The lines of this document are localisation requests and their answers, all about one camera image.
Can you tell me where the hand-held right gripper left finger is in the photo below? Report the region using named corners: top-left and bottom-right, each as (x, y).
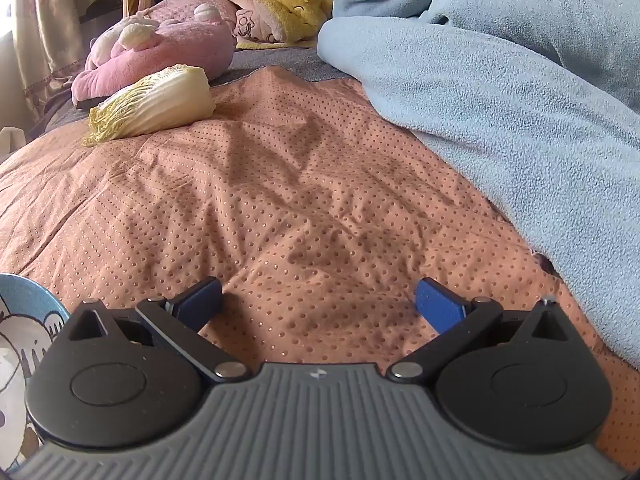
top-left (65, 276), bottom-right (253, 384)

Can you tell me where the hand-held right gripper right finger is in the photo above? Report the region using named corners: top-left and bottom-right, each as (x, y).
top-left (388, 277), bottom-right (577, 382)

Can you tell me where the blue cartoon plate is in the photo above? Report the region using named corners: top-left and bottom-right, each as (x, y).
top-left (0, 272), bottom-right (73, 476)

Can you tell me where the pink dotted bed cover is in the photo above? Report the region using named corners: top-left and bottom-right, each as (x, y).
top-left (0, 66), bottom-right (640, 471)

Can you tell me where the napa cabbage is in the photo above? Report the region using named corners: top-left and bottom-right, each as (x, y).
top-left (82, 64), bottom-right (217, 148)

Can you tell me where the light blue fleece blanket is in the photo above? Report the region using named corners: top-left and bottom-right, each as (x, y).
top-left (316, 0), bottom-right (640, 356)

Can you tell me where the grey bed sheet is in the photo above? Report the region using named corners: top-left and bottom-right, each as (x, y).
top-left (30, 45), bottom-right (351, 136)

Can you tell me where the pink plush toy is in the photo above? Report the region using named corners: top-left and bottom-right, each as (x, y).
top-left (71, 0), bottom-right (237, 107)

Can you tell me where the yellow plush blanket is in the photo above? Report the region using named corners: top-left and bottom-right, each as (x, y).
top-left (231, 0), bottom-right (333, 51)

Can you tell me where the beige patterned curtain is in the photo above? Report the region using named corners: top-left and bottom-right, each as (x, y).
top-left (10, 0), bottom-right (96, 93)

